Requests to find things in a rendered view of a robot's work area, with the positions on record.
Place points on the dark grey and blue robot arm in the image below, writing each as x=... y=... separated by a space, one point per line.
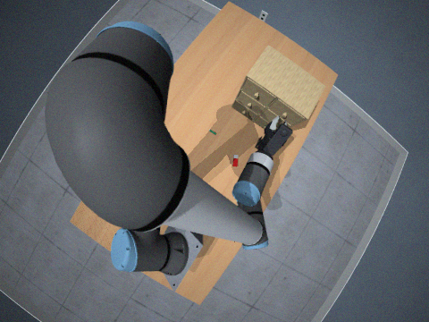
x=105 y=115

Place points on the tan wooden chest of drawers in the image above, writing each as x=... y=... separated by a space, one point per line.
x=287 y=81

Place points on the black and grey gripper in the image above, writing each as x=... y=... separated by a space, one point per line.
x=269 y=131

